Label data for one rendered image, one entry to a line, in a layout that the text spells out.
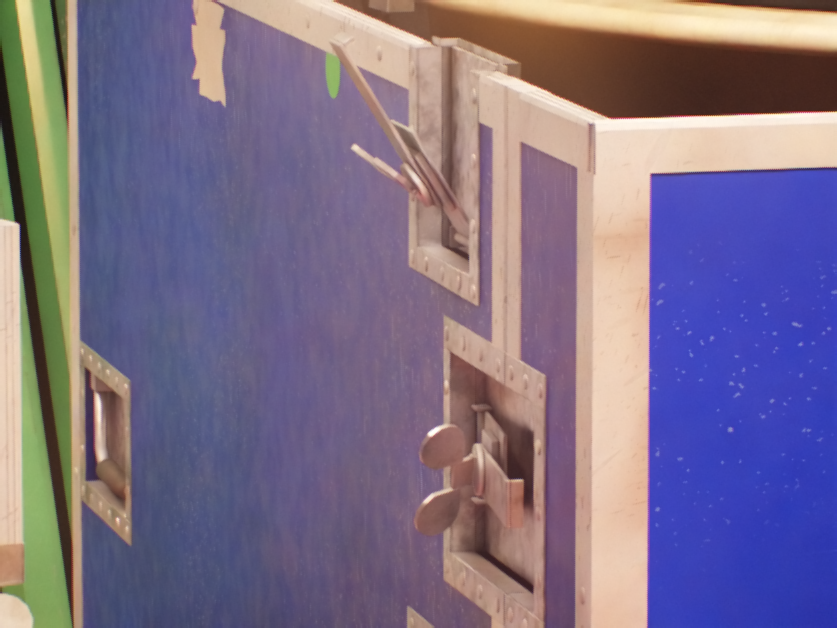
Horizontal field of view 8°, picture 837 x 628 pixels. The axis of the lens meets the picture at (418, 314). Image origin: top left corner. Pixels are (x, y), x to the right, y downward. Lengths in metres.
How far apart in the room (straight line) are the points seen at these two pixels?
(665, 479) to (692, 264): 0.09
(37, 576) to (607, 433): 2.41
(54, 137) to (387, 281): 2.30
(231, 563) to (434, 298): 0.49
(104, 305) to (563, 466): 1.01
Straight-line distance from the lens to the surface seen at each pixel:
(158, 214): 3.30
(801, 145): 2.44
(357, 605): 2.86
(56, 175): 5.05
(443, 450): 2.60
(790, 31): 2.80
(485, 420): 2.65
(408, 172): 2.65
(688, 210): 2.43
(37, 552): 4.82
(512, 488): 2.55
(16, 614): 2.20
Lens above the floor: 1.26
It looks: 9 degrees down
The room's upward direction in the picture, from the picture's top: straight up
